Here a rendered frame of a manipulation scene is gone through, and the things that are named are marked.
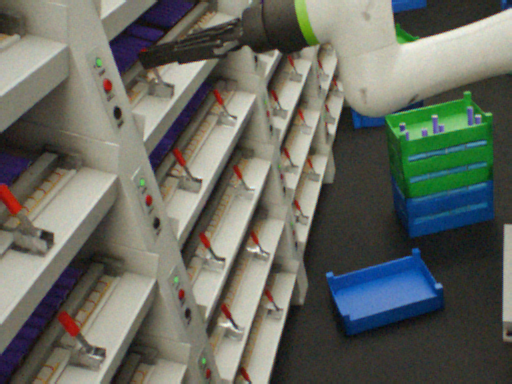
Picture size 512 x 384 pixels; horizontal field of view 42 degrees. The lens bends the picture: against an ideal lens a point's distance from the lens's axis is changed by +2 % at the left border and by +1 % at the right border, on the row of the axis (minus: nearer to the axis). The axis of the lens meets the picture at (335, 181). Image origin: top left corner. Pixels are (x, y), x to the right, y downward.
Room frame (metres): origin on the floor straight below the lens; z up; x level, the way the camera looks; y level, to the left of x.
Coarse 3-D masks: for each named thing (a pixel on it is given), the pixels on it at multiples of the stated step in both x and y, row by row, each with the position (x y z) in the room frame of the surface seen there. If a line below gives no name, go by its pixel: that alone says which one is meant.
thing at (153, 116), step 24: (192, 0) 1.54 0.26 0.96; (216, 0) 1.53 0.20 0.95; (240, 0) 1.52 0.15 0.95; (216, 24) 1.46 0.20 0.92; (168, 72) 1.19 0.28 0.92; (192, 72) 1.20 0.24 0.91; (144, 96) 1.08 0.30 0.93; (144, 120) 0.93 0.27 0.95; (168, 120) 1.05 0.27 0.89; (144, 144) 0.94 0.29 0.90
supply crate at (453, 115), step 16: (464, 96) 1.99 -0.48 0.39; (416, 112) 1.98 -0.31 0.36; (432, 112) 1.98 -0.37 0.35; (448, 112) 1.99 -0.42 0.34; (464, 112) 1.99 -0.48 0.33; (480, 112) 1.89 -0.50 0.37; (416, 128) 1.94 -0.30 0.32; (432, 128) 1.92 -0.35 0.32; (448, 128) 1.90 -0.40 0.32; (464, 128) 1.79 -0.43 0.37; (480, 128) 1.80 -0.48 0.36; (400, 144) 1.77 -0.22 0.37; (416, 144) 1.77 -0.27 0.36; (432, 144) 1.78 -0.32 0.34; (448, 144) 1.79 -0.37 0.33
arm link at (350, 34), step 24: (312, 0) 1.00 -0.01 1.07; (336, 0) 0.98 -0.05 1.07; (360, 0) 0.97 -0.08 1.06; (384, 0) 0.98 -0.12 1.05; (312, 24) 0.99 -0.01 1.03; (336, 24) 0.97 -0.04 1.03; (360, 24) 0.96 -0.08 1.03; (384, 24) 0.97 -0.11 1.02; (336, 48) 0.99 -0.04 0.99; (360, 48) 0.96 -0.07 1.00
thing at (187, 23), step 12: (192, 12) 1.44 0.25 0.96; (204, 12) 1.49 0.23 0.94; (180, 24) 1.36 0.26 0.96; (192, 24) 1.41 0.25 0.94; (204, 24) 1.43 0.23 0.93; (168, 36) 1.29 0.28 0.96; (180, 36) 1.33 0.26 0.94; (132, 72) 1.11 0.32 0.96; (144, 72) 1.15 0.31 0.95; (132, 84) 1.09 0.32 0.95
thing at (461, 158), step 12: (492, 144) 1.80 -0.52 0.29; (396, 156) 1.84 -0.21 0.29; (444, 156) 1.78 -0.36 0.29; (456, 156) 1.79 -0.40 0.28; (468, 156) 1.79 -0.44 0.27; (480, 156) 1.80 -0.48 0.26; (492, 156) 1.80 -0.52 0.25; (408, 168) 1.77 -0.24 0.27; (420, 168) 1.78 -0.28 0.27; (432, 168) 1.78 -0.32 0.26; (444, 168) 1.78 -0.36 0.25
